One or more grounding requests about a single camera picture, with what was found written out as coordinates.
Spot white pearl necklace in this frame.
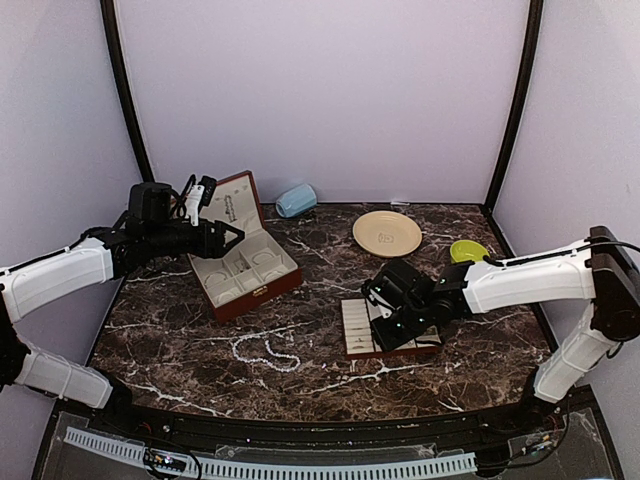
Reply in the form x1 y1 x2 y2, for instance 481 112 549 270
231 333 302 373

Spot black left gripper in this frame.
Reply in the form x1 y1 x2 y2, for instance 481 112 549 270
146 217 244 259

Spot silver bangle left compartment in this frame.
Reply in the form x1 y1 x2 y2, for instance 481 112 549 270
204 270 229 288

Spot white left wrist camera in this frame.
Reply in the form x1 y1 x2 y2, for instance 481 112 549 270
184 176 217 226

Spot cream ceramic plate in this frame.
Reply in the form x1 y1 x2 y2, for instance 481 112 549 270
352 211 422 258

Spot silver bangle back compartment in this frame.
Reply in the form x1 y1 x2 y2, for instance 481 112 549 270
251 250 275 265

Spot silver bangle right compartment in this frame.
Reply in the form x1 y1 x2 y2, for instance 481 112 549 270
264 269 285 282

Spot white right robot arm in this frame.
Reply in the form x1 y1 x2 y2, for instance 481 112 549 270
361 226 639 434

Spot silver charm jewelry pile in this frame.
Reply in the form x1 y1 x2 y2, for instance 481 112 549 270
233 259 251 274

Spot light blue cup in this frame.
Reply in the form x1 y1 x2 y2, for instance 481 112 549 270
275 184 317 218

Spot green small bowl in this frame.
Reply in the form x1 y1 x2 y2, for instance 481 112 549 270
449 240 490 264

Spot red earring tray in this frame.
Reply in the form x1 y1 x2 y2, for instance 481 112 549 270
341 298 443 360

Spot silver bangle front compartment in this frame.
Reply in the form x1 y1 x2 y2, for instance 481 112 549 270
217 289 238 303

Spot silver bangle compartment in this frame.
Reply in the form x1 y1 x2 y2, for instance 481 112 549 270
251 250 275 265
217 289 238 303
264 269 285 282
204 270 229 288

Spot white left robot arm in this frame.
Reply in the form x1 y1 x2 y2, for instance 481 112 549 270
1 176 245 436

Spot white slotted cable duct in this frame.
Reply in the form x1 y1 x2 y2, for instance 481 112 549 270
63 427 477 479

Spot red wooden jewelry box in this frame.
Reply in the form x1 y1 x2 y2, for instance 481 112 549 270
189 171 302 324

